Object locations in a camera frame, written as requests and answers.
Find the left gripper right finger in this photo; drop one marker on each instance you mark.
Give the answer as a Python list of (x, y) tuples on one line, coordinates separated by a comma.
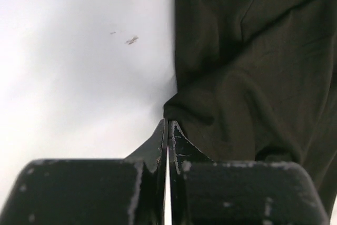
[(238, 192)]

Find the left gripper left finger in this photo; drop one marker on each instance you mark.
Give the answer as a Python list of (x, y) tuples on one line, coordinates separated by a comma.
[(93, 191)]

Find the black printed t-shirt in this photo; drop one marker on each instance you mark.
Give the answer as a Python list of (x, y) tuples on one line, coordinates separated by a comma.
[(256, 80)]

